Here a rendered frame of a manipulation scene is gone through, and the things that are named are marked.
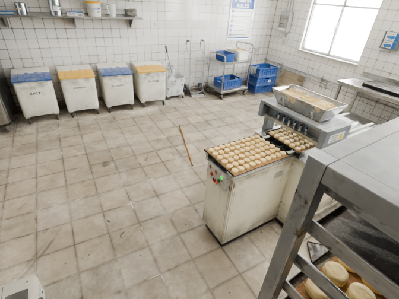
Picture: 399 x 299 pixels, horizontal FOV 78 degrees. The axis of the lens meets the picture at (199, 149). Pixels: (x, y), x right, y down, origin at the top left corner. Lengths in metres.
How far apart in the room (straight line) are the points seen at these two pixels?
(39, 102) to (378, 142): 4.65
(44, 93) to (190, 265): 3.55
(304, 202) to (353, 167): 0.09
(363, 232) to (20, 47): 5.15
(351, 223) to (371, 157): 0.15
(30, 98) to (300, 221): 4.59
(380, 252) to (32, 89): 4.63
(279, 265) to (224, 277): 1.83
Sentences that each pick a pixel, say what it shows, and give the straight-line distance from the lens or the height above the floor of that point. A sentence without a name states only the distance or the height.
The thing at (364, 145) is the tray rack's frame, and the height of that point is 1.82.
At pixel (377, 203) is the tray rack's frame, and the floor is 1.81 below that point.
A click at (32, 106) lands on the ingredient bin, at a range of 4.83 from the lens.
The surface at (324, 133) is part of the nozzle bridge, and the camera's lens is 2.10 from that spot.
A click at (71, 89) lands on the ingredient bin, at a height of 0.52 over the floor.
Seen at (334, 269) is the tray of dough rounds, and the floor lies 1.51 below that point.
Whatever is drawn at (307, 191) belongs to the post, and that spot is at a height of 1.76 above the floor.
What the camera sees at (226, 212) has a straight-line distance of 2.12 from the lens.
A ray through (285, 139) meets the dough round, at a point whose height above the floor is 0.91.
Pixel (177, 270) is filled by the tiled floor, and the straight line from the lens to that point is 2.35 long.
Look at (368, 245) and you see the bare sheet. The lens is 0.51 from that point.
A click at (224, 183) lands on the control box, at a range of 1.93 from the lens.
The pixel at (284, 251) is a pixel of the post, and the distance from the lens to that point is 0.50.
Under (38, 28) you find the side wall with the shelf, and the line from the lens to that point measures 5.19.
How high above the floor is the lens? 2.00
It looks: 32 degrees down
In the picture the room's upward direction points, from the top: 4 degrees clockwise
